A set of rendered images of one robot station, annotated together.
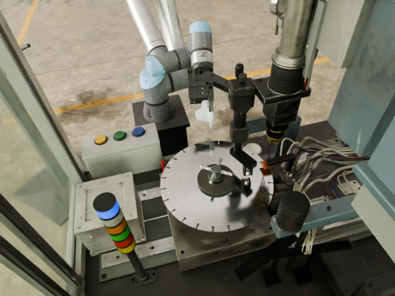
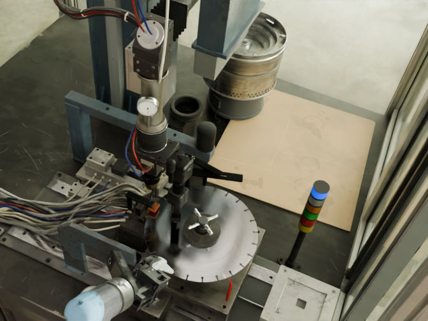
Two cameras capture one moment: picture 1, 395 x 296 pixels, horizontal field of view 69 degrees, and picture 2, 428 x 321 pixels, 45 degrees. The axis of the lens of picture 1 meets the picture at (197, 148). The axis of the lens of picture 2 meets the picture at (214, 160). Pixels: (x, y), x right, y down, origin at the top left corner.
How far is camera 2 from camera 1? 142 cm
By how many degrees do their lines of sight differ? 82
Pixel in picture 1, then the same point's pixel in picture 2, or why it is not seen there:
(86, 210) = (322, 306)
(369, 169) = (225, 52)
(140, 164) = not seen: outside the picture
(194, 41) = (112, 298)
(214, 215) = (228, 207)
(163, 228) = (251, 288)
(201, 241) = not seen: hidden behind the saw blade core
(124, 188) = (277, 302)
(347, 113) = (165, 90)
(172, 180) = (236, 257)
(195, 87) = (154, 278)
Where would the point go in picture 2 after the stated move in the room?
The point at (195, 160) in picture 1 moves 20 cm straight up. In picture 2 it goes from (200, 261) to (206, 220)
